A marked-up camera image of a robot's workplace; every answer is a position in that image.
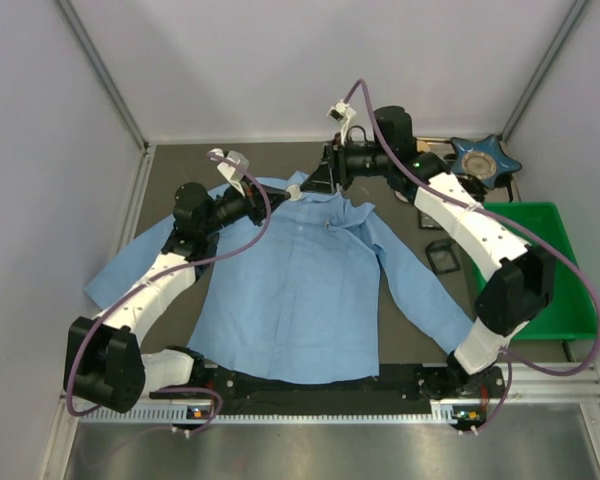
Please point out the blue star-shaped dish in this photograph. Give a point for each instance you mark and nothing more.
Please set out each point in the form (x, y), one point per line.
(484, 160)

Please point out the aluminium front rail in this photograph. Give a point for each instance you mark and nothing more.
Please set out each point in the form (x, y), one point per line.
(192, 406)

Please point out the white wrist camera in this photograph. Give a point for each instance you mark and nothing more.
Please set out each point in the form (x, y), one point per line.
(233, 169)
(344, 115)

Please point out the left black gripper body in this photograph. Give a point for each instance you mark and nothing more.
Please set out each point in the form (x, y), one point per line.
(256, 201)

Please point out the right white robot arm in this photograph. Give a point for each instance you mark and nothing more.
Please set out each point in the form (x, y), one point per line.
(519, 277)

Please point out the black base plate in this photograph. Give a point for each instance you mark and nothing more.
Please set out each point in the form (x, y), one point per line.
(397, 389)

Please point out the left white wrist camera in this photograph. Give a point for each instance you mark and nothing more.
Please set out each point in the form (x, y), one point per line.
(233, 169)

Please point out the black box gold brooch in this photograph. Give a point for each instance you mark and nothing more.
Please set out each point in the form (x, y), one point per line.
(426, 222)

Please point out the light blue shirt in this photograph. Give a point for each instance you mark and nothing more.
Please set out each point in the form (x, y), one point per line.
(299, 302)

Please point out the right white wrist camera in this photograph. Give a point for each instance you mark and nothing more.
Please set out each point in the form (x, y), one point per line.
(344, 115)

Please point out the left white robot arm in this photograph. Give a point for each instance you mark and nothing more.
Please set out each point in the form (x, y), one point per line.
(104, 364)

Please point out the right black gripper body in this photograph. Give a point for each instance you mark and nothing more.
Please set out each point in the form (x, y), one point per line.
(336, 166)

